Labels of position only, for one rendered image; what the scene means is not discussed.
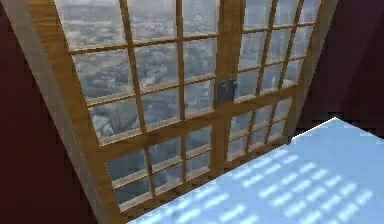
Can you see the wooden glazed double door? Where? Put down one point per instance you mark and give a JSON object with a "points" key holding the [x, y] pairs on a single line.
{"points": [[181, 100]]}

